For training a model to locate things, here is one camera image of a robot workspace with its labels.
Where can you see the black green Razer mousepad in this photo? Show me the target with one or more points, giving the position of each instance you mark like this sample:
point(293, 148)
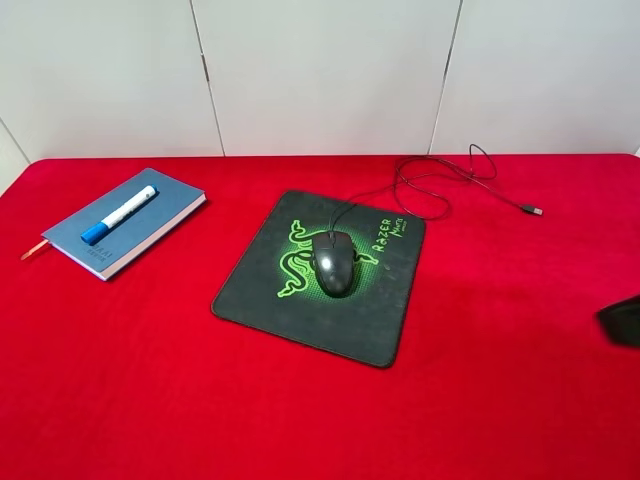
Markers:
point(273, 288)

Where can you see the red velvet tablecloth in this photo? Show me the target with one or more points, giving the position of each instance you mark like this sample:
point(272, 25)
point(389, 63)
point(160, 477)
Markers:
point(502, 370)

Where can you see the black wired computer mouse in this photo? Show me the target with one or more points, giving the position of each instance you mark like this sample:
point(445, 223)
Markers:
point(333, 259)

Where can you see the blue hardcover notebook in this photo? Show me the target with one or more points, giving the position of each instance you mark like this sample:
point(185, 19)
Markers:
point(173, 203)

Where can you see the white marker blue cap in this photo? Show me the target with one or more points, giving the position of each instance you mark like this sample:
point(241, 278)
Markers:
point(95, 233)

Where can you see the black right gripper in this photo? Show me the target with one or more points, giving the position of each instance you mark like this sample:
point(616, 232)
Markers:
point(621, 321)

